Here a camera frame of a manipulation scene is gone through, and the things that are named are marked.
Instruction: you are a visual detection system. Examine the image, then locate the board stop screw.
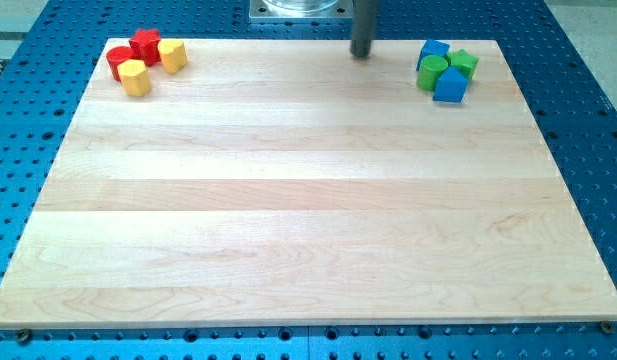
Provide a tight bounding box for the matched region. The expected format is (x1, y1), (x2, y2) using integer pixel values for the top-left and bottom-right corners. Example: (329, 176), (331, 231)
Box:
(14, 328), (32, 345)
(598, 321), (615, 335)

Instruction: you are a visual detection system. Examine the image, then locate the large wooden board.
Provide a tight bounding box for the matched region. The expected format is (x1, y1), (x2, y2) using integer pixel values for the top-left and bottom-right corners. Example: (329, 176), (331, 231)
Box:
(0, 39), (617, 329)

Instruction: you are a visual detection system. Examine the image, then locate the blue pentagon block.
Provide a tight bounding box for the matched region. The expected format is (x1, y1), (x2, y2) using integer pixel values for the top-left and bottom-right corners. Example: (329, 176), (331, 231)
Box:
(433, 66), (469, 103)

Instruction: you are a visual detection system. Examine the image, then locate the yellow hexagon block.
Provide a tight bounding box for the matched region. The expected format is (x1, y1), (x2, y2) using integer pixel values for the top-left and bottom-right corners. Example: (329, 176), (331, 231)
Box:
(117, 59), (152, 97)

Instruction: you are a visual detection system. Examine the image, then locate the green cylinder block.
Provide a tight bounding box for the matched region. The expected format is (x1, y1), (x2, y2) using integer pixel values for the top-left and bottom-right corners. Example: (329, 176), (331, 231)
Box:
(416, 55), (448, 91)

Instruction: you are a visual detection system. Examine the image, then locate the right board stop screw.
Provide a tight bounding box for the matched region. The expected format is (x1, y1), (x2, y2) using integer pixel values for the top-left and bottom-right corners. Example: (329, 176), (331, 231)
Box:
(598, 321), (615, 335)

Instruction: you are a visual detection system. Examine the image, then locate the red star block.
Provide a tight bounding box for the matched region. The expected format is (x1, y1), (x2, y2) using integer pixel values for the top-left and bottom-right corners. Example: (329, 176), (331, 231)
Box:
(129, 29), (161, 66)

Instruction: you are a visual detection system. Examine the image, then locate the green star block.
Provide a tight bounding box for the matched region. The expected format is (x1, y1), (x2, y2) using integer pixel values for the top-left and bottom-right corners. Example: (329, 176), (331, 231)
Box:
(445, 49), (479, 80)

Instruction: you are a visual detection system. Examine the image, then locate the red cylinder block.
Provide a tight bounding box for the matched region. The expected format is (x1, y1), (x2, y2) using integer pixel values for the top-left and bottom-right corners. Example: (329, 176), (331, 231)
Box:
(106, 46), (135, 82)

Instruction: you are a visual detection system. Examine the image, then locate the blue cube block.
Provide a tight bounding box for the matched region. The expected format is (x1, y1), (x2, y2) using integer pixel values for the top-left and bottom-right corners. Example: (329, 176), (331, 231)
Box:
(416, 39), (450, 70)

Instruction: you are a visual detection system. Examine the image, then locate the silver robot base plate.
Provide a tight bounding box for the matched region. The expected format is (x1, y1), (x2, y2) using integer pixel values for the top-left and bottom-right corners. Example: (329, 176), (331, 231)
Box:
(249, 0), (354, 20)

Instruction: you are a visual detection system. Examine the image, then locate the left board stop screw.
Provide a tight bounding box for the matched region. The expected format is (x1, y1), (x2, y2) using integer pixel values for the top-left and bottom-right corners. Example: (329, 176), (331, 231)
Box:
(14, 328), (32, 345)

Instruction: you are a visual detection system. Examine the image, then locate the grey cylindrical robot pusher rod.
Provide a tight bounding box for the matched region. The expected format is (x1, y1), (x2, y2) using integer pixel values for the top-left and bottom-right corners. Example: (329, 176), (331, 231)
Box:
(349, 0), (380, 59)

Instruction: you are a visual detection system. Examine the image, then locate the yellow heart block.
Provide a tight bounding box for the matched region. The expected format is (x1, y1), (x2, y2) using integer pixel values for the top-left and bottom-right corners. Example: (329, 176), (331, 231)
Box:
(158, 39), (188, 74)

